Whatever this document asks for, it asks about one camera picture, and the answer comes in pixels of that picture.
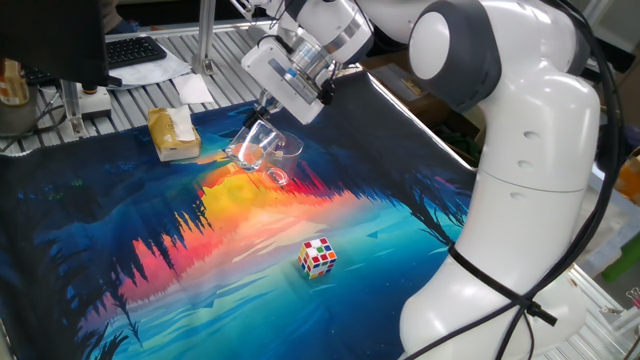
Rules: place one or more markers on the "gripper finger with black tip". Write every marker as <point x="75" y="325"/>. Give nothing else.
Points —
<point x="273" y="104"/>
<point x="251" y="120"/>

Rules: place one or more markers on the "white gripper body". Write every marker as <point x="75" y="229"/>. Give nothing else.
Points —
<point x="270" y="85"/>

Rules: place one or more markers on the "clear plain glass cup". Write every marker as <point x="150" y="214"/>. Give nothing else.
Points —
<point x="247" y="152"/>

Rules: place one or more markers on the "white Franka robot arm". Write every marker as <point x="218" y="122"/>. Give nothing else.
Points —
<point x="525" y="150"/>

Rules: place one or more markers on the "clear glass beaker with markings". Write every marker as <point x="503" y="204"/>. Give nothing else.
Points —
<point x="290" y="160"/>

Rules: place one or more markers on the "white paper napkin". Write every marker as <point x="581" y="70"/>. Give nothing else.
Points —
<point x="192" y="89"/>

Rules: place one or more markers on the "white tissue sheet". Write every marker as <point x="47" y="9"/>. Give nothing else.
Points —
<point x="181" y="122"/>

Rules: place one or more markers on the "yellow tissue pack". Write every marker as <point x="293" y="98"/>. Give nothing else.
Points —
<point x="162" y="135"/>

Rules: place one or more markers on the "white paper under keyboard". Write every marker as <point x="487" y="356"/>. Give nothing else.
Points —
<point x="160" y="70"/>

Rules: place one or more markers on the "black computer keyboard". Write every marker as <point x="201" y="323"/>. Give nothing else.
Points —
<point x="132" y="50"/>

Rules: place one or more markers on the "dark cardboard box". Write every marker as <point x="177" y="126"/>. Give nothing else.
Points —
<point x="415" y="100"/>

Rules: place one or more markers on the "colourful sunset landscape cloth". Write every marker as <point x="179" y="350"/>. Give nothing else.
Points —
<point x="150" y="225"/>

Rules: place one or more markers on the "Rubik's cube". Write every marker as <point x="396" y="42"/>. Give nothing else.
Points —
<point x="317" y="257"/>

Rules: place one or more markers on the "large black monitor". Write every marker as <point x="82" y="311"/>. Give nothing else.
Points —
<point x="50" y="40"/>

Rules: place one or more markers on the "brown drink bottle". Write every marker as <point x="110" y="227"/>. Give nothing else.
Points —
<point x="12" y="85"/>

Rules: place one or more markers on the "aluminium upright post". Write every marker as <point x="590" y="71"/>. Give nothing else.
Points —
<point x="205" y="30"/>

